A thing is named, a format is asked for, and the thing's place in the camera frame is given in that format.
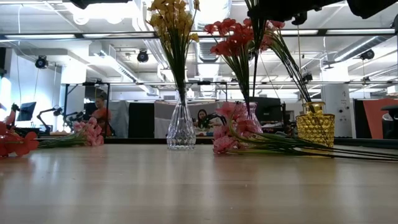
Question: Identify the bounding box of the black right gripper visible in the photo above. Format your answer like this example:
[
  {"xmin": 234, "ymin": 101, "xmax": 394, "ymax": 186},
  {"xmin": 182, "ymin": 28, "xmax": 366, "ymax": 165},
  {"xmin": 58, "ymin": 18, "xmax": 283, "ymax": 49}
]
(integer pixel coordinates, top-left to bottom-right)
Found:
[{"xmin": 247, "ymin": 0, "xmax": 346, "ymax": 26}]

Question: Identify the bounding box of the pink artificial flower stem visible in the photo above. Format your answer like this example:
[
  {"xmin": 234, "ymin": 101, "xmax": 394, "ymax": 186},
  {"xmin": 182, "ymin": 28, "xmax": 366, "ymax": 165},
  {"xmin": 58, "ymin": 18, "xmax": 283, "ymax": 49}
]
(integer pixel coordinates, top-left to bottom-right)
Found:
[
  {"xmin": 212, "ymin": 101, "xmax": 398, "ymax": 162},
  {"xmin": 259, "ymin": 20, "xmax": 313, "ymax": 105},
  {"xmin": 39, "ymin": 116, "xmax": 106, "ymax": 149}
]

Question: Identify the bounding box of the red artificial flower stem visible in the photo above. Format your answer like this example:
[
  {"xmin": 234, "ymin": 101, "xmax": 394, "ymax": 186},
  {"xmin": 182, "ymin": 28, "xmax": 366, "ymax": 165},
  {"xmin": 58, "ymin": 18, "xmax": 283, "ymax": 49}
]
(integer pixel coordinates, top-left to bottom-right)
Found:
[
  {"xmin": 244, "ymin": 0, "xmax": 267, "ymax": 98},
  {"xmin": 0, "ymin": 121, "xmax": 40, "ymax": 157},
  {"xmin": 203, "ymin": 17, "xmax": 261, "ymax": 108}
]

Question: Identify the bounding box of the yellow artificial flower stem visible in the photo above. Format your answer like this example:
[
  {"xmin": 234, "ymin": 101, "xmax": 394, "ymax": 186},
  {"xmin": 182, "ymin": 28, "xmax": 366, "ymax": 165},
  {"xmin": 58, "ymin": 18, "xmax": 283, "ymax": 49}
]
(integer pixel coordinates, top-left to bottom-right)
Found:
[
  {"xmin": 167, "ymin": 0, "xmax": 201, "ymax": 103},
  {"xmin": 146, "ymin": 0, "xmax": 190, "ymax": 103}
]

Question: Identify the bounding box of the pink glass vase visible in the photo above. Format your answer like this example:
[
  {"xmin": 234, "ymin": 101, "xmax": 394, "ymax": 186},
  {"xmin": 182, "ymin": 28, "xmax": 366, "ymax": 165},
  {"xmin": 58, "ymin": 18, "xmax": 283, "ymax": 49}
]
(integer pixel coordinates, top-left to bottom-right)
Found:
[{"xmin": 245, "ymin": 101, "xmax": 264, "ymax": 134}]

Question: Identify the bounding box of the yellow dimpled glass vase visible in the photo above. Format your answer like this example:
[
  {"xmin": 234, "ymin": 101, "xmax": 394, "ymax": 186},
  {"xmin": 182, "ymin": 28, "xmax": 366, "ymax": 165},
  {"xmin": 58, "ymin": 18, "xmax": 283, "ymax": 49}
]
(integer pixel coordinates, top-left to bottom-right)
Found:
[{"xmin": 295, "ymin": 101, "xmax": 336, "ymax": 149}]

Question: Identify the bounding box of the clear ribbed glass vase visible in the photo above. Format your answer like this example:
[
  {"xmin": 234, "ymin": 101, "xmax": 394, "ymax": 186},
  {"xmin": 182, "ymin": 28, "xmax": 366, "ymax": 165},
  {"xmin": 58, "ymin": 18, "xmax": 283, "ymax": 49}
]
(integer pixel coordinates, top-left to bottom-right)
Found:
[{"xmin": 166, "ymin": 88, "xmax": 197, "ymax": 151}]

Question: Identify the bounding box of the overhead LED light bar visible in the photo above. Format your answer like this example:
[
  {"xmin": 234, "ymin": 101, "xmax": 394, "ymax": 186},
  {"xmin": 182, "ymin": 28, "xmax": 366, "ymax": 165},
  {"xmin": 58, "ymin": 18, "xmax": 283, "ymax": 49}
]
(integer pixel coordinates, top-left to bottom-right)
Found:
[{"xmin": 0, "ymin": 28, "xmax": 398, "ymax": 41}]

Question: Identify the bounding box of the black computer monitor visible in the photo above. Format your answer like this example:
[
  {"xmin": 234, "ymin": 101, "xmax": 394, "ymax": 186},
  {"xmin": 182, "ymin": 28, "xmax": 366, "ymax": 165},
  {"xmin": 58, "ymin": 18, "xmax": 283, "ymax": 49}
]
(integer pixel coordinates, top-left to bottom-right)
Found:
[{"xmin": 248, "ymin": 96, "xmax": 283, "ymax": 123}]

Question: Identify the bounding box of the orange partition panel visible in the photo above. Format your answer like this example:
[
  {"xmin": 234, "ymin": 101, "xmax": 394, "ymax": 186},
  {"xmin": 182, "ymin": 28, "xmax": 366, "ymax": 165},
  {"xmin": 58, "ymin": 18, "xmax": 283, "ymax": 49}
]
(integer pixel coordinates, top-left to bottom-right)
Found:
[{"xmin": 362, "ymin": 98, "xmax": 398, "ymax": 139}]

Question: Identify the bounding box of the person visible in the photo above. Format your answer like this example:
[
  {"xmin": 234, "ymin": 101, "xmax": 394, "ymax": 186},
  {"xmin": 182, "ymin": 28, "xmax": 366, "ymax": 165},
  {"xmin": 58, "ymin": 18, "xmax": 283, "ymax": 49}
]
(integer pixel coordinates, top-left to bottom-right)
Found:
[
  {"xmin": 90, "ymin": 93, "xmax": 113, "ymax": 138},
  {"xmin": 194, "ymin": 108, "xmax": 218, "ymax": 136}
]

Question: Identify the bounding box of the black office chair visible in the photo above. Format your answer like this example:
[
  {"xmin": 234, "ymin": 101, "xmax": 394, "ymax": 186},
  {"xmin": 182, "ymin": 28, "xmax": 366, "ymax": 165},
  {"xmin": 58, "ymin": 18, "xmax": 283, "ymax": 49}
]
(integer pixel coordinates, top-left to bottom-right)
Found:
[{"xmin": 381, "ymin": 105, "xmax": 398, "ymax": 139}]

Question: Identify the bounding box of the black partition panel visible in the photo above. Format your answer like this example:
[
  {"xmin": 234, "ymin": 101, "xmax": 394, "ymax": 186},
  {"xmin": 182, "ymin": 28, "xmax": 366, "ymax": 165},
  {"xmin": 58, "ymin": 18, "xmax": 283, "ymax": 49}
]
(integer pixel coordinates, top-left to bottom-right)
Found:
[{"xmin": 128, "ymin": 102, "xmax": 155, "ymax": 139}]

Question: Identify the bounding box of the small tilted monitor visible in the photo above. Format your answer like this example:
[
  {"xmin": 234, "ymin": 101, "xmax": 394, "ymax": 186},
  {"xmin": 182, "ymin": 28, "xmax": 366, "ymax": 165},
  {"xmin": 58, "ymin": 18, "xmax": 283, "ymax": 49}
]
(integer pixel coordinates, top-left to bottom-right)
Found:
[{"xmin": 16, "ymin": 101, "xmax": 37, "ymax": 123}]

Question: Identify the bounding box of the black metal rack frame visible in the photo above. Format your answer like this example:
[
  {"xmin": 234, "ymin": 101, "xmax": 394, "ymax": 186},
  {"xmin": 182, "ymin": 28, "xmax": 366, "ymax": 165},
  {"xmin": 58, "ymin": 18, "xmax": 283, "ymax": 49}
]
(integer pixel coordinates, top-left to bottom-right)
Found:
[{"xmin": 63, "ymin": 81, "xmax": 112, "ymax": 138}]

